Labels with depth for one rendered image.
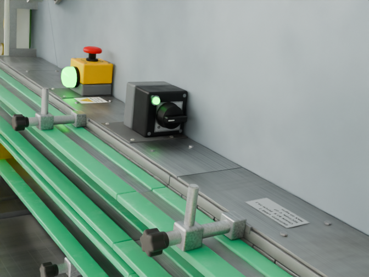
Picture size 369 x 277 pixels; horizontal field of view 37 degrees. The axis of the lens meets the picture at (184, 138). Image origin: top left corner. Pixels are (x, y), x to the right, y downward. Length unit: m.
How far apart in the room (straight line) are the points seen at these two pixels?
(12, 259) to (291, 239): 0.69
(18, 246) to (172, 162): 0.51
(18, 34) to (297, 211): 1.10
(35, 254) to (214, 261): 0.65
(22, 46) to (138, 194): 0.96
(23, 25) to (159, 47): 0.67
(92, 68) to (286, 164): 0.54
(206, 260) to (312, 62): 0.30
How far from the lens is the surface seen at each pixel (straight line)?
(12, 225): 1.32
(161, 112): 0.91
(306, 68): 0.75
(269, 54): 0.80
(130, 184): 0.79
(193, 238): 0.62
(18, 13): 1.62
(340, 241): 0.67
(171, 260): 0.75
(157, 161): 0.82
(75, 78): 1.17
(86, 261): 0.92
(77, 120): 1.02
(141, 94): 0.93
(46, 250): 1.21
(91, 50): 1.18
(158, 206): 0.72
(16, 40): 1.63
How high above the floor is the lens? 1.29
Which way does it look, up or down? 34 degrees down
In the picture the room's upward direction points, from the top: 95 degrees counter-clockwise
